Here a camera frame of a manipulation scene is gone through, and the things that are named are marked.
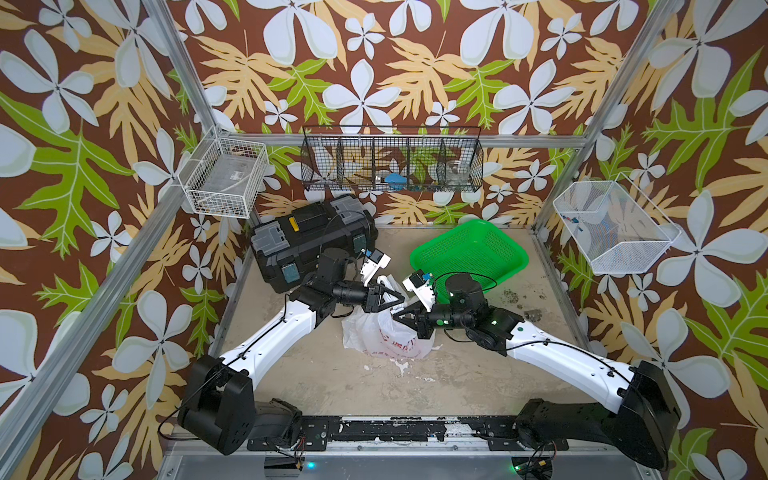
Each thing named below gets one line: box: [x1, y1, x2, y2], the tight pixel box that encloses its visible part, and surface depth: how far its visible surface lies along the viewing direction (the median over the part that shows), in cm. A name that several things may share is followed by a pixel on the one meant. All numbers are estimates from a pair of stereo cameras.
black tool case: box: [251, 194, 379, 294], surface depth 97 cm
